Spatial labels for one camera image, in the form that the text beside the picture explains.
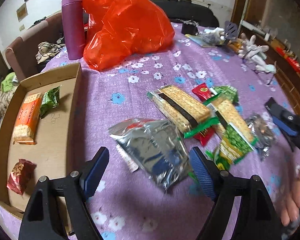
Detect silver foil snack pack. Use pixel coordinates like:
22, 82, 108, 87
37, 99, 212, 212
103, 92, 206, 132
245, 113, 276, 161

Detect red nut snack bag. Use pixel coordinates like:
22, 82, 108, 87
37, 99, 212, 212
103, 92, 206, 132
6, 159, 37, 196

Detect green cracker pack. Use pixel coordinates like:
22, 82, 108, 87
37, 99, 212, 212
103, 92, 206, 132
147, 85, 219, 139
203, 93, 256, 156

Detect green pea snack bag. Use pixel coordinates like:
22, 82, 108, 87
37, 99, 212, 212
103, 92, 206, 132
205, 123, 254, 171

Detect red snack packet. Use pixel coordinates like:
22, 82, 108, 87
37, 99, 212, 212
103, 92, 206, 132
194, 127, 215, 147

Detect red candy bar packet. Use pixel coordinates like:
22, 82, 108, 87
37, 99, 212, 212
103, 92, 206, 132
192, 83, 215, 102

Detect orange cracker pack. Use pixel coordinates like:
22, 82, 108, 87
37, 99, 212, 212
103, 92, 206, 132
12, 93, 43, 144

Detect person right hand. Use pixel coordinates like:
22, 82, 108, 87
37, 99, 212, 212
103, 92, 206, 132
281, 170, 300, 226

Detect wooden side cabinet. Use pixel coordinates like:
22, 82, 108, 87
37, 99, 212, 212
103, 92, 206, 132
240, 27, 300, 115

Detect small green snack packet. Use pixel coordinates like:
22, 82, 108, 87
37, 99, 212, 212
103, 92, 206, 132
213, 86, 239, 103

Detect white gloves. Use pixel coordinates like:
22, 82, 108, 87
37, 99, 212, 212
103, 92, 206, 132
202, 27, 276, 74

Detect cardboard tray box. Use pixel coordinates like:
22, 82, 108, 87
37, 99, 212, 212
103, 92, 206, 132
0, 63, 82, 219

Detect purple floral tablecloth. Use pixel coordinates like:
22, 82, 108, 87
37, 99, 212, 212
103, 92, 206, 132
0, 22, 300, 240

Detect grey phone stand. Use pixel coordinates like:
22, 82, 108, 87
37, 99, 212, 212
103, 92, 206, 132
224, 21, 238, 44

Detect booklet on table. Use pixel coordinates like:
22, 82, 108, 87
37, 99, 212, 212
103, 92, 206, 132
185, 34, 216, 48

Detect small black box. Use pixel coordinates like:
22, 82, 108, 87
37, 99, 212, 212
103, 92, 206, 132
181, 20, 198, 36

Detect green packet in tray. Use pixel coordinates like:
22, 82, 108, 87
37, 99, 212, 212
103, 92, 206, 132
40, 86, 61, 119

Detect green cloth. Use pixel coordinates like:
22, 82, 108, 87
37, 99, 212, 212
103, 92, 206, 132
1, 72, 19, 93

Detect black sofa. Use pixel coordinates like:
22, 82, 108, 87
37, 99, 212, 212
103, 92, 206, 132
151, 0, 219, 27

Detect brown armchair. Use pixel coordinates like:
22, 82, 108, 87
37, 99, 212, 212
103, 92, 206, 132
5, 13, 63, 81

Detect patterned cloth on chair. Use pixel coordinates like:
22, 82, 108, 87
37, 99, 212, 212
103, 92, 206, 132
36, 42, 65, 64

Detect red plastic bag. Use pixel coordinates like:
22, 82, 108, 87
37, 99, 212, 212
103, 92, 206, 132
83, 0, 175, 71

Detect purple thermos bottle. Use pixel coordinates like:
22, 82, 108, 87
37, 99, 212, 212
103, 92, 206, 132
62, 0, 86, 60

